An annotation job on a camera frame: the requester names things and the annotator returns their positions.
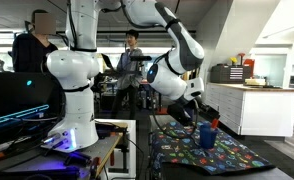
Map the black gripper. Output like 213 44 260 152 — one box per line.
186 98 221 122

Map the white marker with red cap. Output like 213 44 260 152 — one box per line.
210 118 220 131

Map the blue plastic cup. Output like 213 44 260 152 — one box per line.
199 122 219 150

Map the dark apron with colourful print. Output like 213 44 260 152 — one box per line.
150 120 276 177

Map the black tool chest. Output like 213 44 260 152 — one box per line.
210 64 245 84

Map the beige flat box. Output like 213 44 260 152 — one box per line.
244 78 267 87

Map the white drawer cabinet wooden top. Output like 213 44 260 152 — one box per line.
205 82 294 138

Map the red machine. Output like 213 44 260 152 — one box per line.
237 52 256 80

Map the person in grey shirt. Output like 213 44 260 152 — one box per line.
110 29 144 120

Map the person in black top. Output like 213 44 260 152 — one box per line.
11 9 60 74

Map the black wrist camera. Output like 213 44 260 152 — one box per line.
166 103 195 127

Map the black camera on stand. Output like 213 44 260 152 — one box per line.
130 55 153 82

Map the orange handled clamp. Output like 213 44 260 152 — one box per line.
108 148 116 167

